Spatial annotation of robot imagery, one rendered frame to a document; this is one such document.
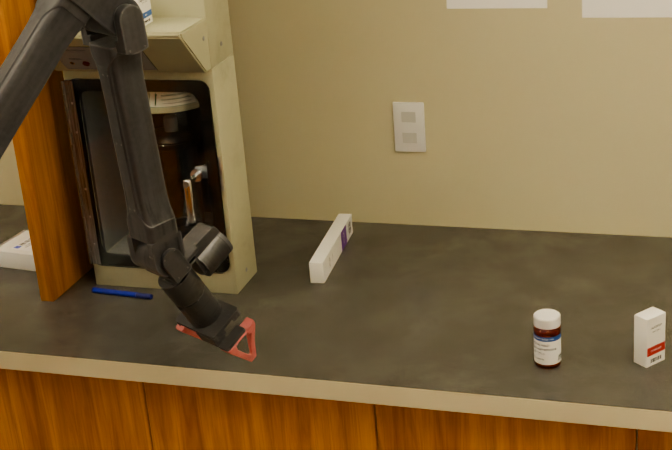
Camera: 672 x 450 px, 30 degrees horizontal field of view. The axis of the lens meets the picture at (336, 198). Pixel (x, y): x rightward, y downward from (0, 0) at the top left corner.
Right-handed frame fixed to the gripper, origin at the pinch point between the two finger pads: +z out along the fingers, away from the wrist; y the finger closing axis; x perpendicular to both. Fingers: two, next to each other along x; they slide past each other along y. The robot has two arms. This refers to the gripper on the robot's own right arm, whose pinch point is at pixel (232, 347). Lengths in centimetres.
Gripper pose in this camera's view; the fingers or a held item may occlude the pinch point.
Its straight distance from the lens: 211.1
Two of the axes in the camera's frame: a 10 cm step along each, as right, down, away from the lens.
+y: -7.0, -2.1, 6.9
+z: 4.2, 6.6, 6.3
